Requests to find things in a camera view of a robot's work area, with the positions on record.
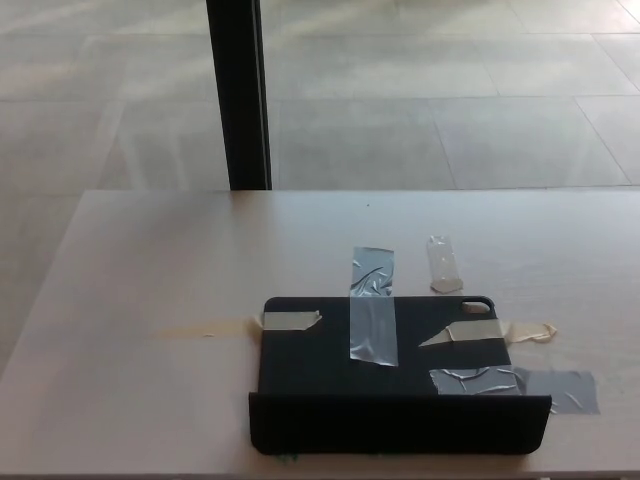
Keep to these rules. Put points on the beige masking tape strip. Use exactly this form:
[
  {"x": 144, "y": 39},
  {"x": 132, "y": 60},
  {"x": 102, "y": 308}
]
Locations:
[
  {"x": 285, "y": 320},
  {"x": 480, "y": 331}
]

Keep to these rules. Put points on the black folding tablet cover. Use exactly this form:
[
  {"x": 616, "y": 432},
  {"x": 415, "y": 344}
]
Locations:
[{"x": 310, "y": 380}]

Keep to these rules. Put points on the black window frame post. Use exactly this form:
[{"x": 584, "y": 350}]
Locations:
[{"x": 240, "y": 95}]

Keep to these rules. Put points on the wide grey duct tape strip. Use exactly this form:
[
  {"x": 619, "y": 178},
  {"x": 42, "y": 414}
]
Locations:
[{"x": 510, "y": 382}]

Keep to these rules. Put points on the long grey duct tape strip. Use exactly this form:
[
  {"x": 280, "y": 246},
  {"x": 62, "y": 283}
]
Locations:
[{"x": 373, "y": 310}]

